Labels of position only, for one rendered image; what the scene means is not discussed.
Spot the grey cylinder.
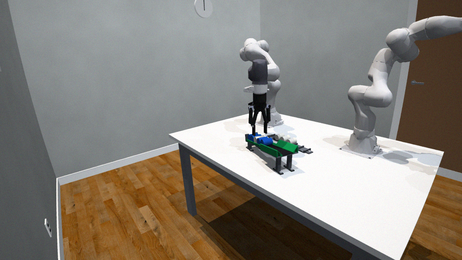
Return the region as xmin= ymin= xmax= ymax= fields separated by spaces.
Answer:
xmin=280 ymin=135 xmax=290 ymax=142
xmin=275 ymin=133 xmax=285 ymax=140
xmin=286 ymin=138 xmax=297 ymax=144

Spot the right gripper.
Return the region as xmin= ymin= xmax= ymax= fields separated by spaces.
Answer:
xmin=248 ymin=93 xmax=271 ymax=136

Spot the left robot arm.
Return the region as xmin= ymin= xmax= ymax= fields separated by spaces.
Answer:
xmin=346 ymin=16 xmax=462 ymax=154

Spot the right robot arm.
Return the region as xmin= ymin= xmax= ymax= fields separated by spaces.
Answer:
xmin=240 ymin=38 xmax=284 ymax=126

